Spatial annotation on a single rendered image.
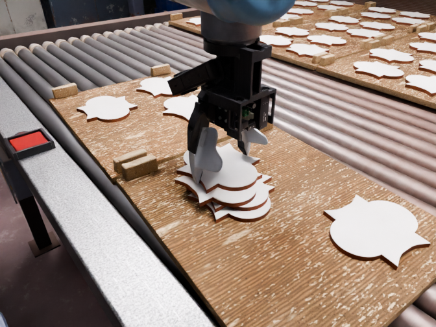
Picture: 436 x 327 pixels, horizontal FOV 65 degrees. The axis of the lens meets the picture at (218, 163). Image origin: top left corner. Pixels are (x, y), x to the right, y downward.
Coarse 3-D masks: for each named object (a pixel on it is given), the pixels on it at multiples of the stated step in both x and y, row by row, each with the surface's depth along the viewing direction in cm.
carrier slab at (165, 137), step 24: (72, 96) 87; (96, 96) 87; (120, 96) 87; (144, 96) 87; (72, 120) 76; (96, 120) 76; (144, 120) 76; (168, 120) 76; (96, 144) 67; (120, 144) 67; (144, 144) 67; (168, 144) 67
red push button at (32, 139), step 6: (36, 132) 73; (18, 138) 71; (24, 138) 71; (30, 138) 71; (36, 138) 71; (42, 138) 71; (12, 144) 69; (18, 144) 69; (24, 144) 69; (30, 144) 69; (36, 144) 69; (18, 150) 67
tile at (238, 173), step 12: (228, 144) 61; (228, 156) 57; (240, 156) 57; (180, 168) 55; (228, 168) 55; (240, 168) 55; (252, 168) 55; (204, 180) 52; (216, 180) 52; (228, 180) 52; (240, 180) 52; (252, 180) 52
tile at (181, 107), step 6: (192, 96) 85; (168, 102) 82; (174, 102) 82; (180, 102) 82; (186, 102) 82; (192, 102) 82; (168, 108) 79; (174, 108) 79; (180, 108) 79; (186, 108) 79; (192, 108) 79; (168, 114) 77; (174, 114) 77; (180, 114) 76; (186, 114) 76; (186, 120) 75
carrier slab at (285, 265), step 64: (128, 192) 55; (192, 192) 55; (320, 192) 55; (384, 192) 55; (192, 256) 44; (256, 256) 44; (320, 256) 44; (256, 320) 37; (320, 320) 37; (384, 320) 37
